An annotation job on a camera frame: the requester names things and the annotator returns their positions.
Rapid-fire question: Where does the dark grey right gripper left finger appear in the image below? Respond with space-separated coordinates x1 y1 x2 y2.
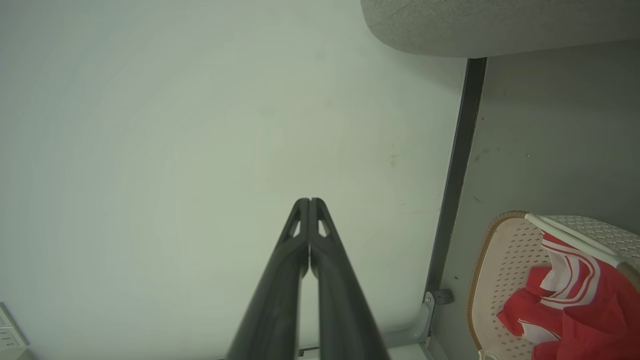
225 198 310 360

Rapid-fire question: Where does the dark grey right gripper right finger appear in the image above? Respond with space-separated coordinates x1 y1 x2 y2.
309 198 391 360

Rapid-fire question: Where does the red and white garment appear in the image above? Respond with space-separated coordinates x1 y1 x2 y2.
496 232 640 360

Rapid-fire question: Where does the grey fabric sofa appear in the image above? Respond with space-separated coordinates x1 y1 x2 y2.
360 0 640 59

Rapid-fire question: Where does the white perforated laundry basket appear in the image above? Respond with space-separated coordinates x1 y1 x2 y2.
467 210 640 360

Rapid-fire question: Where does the dark wall baseboard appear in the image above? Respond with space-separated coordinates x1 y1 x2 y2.
424 57 488 294

